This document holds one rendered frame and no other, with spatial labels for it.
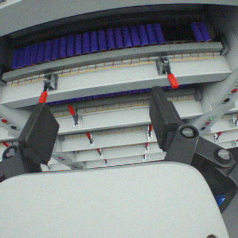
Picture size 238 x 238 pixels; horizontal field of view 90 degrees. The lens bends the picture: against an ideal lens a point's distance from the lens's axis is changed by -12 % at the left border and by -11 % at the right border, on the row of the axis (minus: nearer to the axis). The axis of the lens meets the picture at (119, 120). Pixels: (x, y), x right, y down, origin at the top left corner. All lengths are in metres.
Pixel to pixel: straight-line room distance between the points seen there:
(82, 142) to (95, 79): 0.40
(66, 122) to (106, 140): 0.22
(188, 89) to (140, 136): 0.29
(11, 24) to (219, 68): 0.44
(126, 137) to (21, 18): 0.55
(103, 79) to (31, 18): 0.18
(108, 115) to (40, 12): 0.34
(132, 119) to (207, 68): 0.26
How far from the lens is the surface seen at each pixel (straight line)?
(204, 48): 0.39
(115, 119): 0.47
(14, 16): 0.28
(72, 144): 0.69
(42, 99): 0.30
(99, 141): 0.65
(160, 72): 0.33
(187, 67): 0.36
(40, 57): 0.40
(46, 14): 0.27
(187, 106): 0.52
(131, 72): 0.33
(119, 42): 0.36
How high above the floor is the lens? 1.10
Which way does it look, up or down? 58 degrees down
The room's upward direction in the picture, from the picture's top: 10 degrees counter-clockwise
